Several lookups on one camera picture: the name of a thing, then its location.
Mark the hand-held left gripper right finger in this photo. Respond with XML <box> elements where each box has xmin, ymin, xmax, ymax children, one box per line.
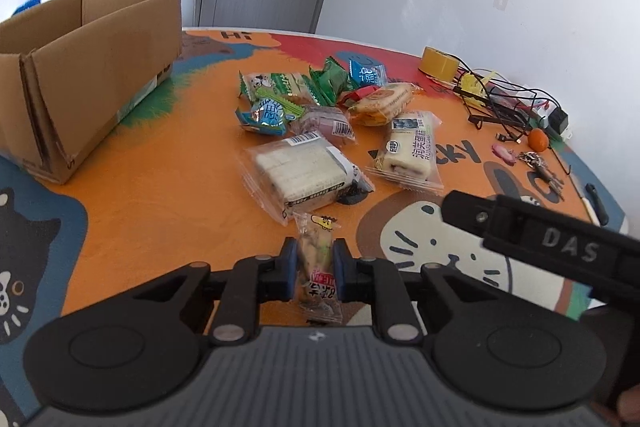
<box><xmin>332</xmin><ymin>239</ymin><xmax>501</xmax><ymax>343</ymax></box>

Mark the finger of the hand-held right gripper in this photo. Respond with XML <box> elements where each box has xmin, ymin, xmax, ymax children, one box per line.
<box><xmin>440</xmin><ymin>190</ymin><xmax>501</xmax><ymax>238</ymax></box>

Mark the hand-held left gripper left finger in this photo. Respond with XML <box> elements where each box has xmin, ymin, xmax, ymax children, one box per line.
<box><xmin>132</xmin><ymin>238</ymin><xmax>299</xmax><ymax>343</ymax></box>

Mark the clear snack packet red label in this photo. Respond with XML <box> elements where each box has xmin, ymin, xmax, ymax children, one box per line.
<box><xmin>292</xmin><ymin>213</ymin><xmax>345</xmax><ymax>325</ymax></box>

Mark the cardboard box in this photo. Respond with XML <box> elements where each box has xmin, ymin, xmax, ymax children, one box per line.
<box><xmin>0</xmin><ymin>0</ymin><xmax>183</xmax><ymax>185</ymax></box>

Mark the black pen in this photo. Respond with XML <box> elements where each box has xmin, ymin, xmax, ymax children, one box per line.
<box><xmin>585</xmin><ymin>183</ymin><xmax>610</xmax><ymax>226</ymax></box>

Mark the bunch of keys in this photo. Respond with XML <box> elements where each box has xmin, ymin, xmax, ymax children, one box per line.
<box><xmin>517</xmin><ymin>151</ymin><xmax>566</xmax><ymax>200</ymax></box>

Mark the white cake roll packet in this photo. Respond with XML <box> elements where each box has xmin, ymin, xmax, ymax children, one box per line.
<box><xmin>365</xmin><ymin>111</ymin><xmax>445</xmax><ymax>195</ymax></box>

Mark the clear sliced bread packet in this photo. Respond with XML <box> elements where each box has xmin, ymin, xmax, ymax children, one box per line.
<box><xmin>239</xmin><ymin>132</ymin><xmax>376</xmax><ymax>225</ymax></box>

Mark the yellow crumpled wrapper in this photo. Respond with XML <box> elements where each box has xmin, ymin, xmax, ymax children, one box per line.
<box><xmin>460</xmin><ymin>73</ymin><xmax>488</xmax><ymax>101</ymax></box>

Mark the black charger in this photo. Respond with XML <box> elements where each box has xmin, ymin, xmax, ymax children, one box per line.
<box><xmin>547</xmin><ymin>108</ymin><xmax>571</xmax><ymax>135</ymax></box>

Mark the orange biscuit packet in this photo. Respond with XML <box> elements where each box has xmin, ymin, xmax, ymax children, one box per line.
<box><xmin>345</xmin><ymin>82</ymin><xmax>426</xmax><ymax>128</ymax></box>

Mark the yellow tape roll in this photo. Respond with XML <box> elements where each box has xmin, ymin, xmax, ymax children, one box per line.
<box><xmin>419</xmin><ymin>46</ymin><xmax>458</xmax><ymax>78</ymax></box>

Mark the purple snack packet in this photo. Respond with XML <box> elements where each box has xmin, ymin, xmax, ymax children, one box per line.
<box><xmin>290</xmin><ymin>104</ymin><xmax>357</xmax><ymax>146</ymax></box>

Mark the shiny blue snack packet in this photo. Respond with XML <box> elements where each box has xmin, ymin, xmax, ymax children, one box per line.
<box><xmin>235</xmin><ymin>98</ymin><xmax>305</xmax><ymax>136</ymax></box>

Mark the blue snack packet white label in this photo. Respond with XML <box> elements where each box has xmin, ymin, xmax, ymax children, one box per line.
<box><xmin>347</xmin><ymin>58</ymin><xmax>390</xmax><ymax>88</ymax></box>

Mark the green and white snack packet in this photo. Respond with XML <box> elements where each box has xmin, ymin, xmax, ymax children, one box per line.
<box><xmin>237</xmin><ymin>71</ymin><xmax>313</xmax><ymax>108</ymax></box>

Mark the black wire stand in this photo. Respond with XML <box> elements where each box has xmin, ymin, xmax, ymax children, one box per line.
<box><xmin>452</xmin><ymin>82</ymin><xmax>532</xmax><ymax>131</ymax></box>

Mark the black cable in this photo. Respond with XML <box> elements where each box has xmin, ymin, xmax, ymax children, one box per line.
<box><xmin>450</xmin><ymin>56</ymin><xmax>566</xmax><ymax>144</ymax></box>

